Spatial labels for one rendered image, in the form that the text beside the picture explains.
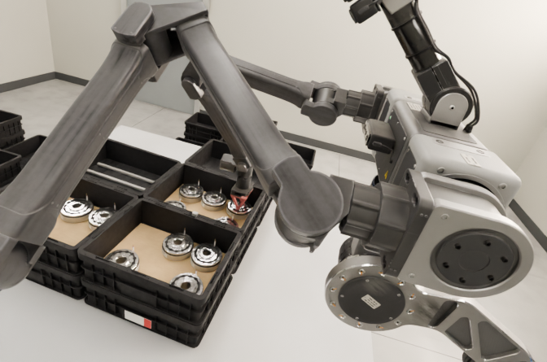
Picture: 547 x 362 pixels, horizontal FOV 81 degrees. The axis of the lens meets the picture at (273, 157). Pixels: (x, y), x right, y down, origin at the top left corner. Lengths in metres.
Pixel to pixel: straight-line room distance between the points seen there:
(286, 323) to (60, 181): 0.92
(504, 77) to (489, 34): 0.49
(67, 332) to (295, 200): 0.95
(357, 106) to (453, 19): 3.16
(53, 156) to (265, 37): 3.54
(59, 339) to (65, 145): 0.79
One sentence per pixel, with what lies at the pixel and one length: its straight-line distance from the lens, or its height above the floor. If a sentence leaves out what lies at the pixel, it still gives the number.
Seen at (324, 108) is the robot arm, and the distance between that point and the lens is 0.85.
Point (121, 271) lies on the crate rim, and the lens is 1.02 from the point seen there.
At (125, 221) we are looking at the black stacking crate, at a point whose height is 0.90.
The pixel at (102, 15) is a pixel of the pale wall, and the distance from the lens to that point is 4.80.
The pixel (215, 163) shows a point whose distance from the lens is 1.69.
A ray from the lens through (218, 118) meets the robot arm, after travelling 1.04.
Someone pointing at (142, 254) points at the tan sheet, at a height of 0.83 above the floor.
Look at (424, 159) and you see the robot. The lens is 0.48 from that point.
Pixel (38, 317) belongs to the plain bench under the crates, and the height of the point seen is 0.70.
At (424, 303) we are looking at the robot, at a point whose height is 1.17.
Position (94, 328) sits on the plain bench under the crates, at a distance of 1.20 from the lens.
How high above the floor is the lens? 1.68
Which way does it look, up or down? 27 degrees down
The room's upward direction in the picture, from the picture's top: 12 degrees clockwise
